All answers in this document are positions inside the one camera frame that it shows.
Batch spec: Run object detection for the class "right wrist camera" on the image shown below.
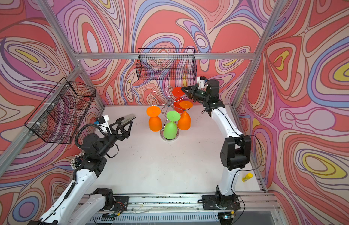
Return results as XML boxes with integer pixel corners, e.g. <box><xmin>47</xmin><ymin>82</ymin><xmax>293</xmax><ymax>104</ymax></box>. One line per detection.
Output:
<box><xmin>196</xmin><ymin>76</ymin><xmax>208</xmax><ymax>90</ymax></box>

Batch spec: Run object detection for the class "black wire basket back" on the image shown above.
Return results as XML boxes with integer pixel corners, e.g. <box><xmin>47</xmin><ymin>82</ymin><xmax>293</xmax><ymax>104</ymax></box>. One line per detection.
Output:
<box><xmin>136</xmin><ymin>47</ymin><xmax>197</xmax><ymax>81</ymax></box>

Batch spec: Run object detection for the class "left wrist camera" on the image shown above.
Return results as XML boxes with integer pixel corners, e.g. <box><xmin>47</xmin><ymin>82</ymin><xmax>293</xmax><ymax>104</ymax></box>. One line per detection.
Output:
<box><xmin>95</xmin><ymin>115</ymin><xmax>112</xmax><ymax>136</ymax></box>

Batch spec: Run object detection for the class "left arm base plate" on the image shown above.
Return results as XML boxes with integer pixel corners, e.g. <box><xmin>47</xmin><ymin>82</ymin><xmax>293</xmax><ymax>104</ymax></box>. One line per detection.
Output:
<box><xmin>99</xmin><ymin>196</ymin><xmax>129</xmax><ymax>212</ymax></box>

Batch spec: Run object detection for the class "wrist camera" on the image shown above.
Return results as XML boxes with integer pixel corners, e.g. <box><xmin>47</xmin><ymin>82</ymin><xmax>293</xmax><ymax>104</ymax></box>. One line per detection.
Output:
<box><xmin>196</xmin><ymin>76</ymin><xmax>208</xmax><ymax>90</ymax></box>
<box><xmin>95</xmin><ymin>115</ymin><xmax>112</xmax><ymax>136</ymax></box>

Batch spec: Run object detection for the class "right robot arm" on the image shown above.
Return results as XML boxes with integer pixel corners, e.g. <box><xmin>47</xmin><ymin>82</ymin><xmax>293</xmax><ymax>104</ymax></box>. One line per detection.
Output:
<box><xmin>181</xmin><ymin>77</ymin><xmax>254</xmax><ymax>212</ymax></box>

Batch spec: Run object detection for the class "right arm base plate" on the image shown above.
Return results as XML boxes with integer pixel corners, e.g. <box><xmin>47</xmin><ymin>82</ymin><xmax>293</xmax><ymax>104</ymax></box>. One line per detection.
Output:
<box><xmin>198</xmin><ymin>194</ymin><xmax>241</xmax><ymax>212</ymax></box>

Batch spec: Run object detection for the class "orange wine glass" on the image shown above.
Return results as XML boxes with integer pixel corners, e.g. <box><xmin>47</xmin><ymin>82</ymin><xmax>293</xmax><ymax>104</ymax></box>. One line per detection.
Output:
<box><xmin>146</xmin><ymin>106</ymin><xmax>162</xmax><ymax>132</ymax></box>
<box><xmin>178</xmin><ymin>101</ymin><xmax>193</xmax><ymax>130</ymax></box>

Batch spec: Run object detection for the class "red plastic wine glass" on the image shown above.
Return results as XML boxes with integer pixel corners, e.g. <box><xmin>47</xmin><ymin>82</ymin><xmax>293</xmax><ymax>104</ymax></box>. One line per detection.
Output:
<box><xmin>172</xmin><ymin>87</ymin><xmax>185</xmax><ymax>114</ymax></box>

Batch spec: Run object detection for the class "black wire basket left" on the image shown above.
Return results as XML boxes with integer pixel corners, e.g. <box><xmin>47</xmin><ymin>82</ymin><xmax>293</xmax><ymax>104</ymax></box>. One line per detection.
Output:
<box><xmin>24</xmin><ymin>78</ymin><xmax>96</xmax><ymax>144</ymax></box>

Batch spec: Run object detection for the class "yellow glue stick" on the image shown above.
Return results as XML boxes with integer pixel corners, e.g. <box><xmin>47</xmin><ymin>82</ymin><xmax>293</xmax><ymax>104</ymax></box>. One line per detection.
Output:
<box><xmin>242</xmin><ymin>173</ymin><xmax>253</xmax><ymax>182</ymax></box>

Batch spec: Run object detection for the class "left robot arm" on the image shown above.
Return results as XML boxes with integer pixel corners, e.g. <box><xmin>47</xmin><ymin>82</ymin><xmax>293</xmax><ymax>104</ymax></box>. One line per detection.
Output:
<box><xmin>29</xmin><ymin>114</ymin><xmax>135</xmax><ymax>225</ymax></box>

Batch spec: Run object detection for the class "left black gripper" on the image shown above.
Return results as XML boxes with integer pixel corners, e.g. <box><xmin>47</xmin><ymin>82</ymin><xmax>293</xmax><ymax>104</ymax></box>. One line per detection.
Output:
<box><xmin>96</xmin><ymin>120</ymin><xmax>131</xmax><ymax>160</ymax></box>

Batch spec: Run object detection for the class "grey black stapler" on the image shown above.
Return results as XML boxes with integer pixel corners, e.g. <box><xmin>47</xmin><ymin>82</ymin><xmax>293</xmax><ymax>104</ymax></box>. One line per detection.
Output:
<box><xmin>116</xmin><ymin>113</ymin><xmax>136</xmax><ymax>126</ymax></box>

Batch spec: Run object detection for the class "chrome wire glass rack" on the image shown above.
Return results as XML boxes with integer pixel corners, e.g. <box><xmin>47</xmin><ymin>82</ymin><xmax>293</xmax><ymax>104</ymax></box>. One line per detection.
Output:
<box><xmin>152</xmin><ymin>87</ymin><xmax>186</xmax><ymax>142</ymax></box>

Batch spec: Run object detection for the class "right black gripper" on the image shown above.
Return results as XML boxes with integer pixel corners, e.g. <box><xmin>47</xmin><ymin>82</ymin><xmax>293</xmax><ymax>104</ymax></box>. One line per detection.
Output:
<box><xmin>181</xmin><ymin>83</ymin><xmax>210</xmax><ymax>102</ymax></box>

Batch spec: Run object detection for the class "black wire basket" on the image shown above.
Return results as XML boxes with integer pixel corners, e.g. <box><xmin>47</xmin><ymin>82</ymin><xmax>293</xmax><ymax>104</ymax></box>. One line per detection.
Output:
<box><xmin>136</xmin><ymin>47</ymin><xmax>197</xmax><ymax>81</ymax></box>
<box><xmin>24</xmin><ymin>78</ymin><xmax>96</xmax><ymax>144</ymax></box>

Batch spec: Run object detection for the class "green plastic wine glass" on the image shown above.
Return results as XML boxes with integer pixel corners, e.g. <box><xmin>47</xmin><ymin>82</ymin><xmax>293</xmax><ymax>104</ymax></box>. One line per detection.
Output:
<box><xmin>163</xmin><ymin>111</ymin><xmax>181</xmax><ymax>140</ymax></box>

